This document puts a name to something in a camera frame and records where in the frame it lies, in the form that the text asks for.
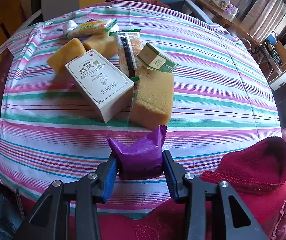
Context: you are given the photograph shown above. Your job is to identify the purple snack packet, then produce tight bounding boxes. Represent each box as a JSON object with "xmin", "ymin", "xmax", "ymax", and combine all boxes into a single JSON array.
[{"xmin": 107, "ymin": 125, "xmax": 167, "ymax": 180}]

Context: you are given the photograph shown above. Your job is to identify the yellow sponge block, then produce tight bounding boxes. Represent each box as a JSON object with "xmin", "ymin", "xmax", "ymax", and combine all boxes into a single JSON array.
[{"xmin": 129, "ymin": 69, "xmax": 174, "ymax": 130}]

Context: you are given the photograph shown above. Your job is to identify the large white medicine box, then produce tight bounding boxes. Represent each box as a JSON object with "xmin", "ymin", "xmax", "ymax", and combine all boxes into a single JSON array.
[{"xmin": 65, "ymin": 49, "xmax": 134, "ymax": 123}]

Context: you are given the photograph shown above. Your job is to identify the yellow sponge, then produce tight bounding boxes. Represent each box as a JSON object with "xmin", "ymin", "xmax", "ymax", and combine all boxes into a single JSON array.
[
  {"xmin": 46, "ymin": 38, "xmax": 86, "ymax": 74},
  {"xmin": 83, "ymin": 33, "xmax": 118, "ymax": 59}
]

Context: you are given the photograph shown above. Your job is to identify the small green white box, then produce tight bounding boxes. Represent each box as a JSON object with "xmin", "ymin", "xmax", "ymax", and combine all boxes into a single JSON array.
[{"xmin": 136, "ymin": 42, "xmax": 179, "ymax": 73}]

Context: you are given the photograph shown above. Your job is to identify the cracker packet green ends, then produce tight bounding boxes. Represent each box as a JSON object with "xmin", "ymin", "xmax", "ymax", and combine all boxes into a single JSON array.
[{"xmin": 109, "ymin": 29, "xmax": 142, "ymax": 79}]

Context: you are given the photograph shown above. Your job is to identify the yellow green biscuit packet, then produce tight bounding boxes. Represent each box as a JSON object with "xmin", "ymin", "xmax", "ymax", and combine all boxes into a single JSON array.
[{"xmin": 66, "ymin": 18, "xmax": 117, "ymax": 40}]

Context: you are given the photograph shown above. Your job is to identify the white plastic ball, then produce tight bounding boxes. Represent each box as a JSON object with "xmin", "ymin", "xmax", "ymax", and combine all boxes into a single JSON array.
[{"xmin": 63, "ymin": 20, "xmax": 77, "ymax": 36}]

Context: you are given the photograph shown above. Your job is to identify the red towel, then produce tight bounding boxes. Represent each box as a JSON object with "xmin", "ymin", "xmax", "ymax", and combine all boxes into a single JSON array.
[{"xmin": 199, "ymin": 137, "xmax": 286, "ymax": 195}]

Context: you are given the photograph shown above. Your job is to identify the wooden desk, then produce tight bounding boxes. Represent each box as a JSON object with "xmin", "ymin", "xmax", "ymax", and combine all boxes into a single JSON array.
[{"xmin": 194, "ymin": 0, "xmax": 262, "ymax": 47}]

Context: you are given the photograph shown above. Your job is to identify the pink curtain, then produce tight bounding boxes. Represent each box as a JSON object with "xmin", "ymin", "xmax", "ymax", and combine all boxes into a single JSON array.
[{"xmin": 241, "ymin": 0, "xmax": 286, "ymax": 43}]

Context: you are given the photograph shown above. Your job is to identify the dark red cloth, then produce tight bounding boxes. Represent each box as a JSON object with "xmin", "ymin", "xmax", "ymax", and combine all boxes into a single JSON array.
[{"xmin": 105, "ymin": 0, "xmax": 170, "ymax": 9}]

